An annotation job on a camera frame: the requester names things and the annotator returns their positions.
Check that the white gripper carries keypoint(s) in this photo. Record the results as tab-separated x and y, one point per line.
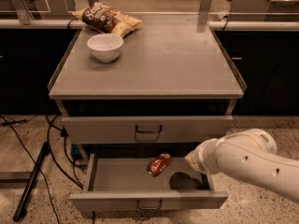
199	159

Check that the red coke can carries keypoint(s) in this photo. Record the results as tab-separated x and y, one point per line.
157	166

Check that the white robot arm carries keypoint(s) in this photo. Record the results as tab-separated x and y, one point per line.
250	156

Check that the grey drawer cabinet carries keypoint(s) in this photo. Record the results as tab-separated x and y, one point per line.
169	67

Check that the open middle drawer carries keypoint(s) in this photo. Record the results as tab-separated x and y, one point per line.
124	184

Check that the closed top drawer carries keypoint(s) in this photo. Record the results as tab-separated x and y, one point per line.
168	129

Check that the blue power strip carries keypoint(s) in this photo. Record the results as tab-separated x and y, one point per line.
75	152

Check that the white bowl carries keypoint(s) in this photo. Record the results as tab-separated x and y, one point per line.
105	47

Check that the brown chip bag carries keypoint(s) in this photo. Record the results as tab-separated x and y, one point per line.
108	20

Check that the black bar on floor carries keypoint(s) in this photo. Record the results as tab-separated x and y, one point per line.
21	208

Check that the white horizontal rail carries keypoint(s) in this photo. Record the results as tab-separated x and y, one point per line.
286	26

